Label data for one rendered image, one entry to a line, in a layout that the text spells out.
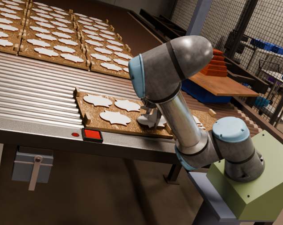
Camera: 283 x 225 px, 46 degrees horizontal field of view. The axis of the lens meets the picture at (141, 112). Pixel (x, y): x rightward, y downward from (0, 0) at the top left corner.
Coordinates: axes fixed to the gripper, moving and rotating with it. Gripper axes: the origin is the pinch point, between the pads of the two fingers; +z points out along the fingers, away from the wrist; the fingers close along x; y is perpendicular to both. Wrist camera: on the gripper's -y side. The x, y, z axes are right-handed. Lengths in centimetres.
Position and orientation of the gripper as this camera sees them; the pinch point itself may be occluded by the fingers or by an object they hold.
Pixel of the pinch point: (151, 121)
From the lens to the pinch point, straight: 154.5
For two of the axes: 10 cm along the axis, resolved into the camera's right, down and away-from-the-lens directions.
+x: 3.2, 4.8, -8.2
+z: -2.7, 8.7, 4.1
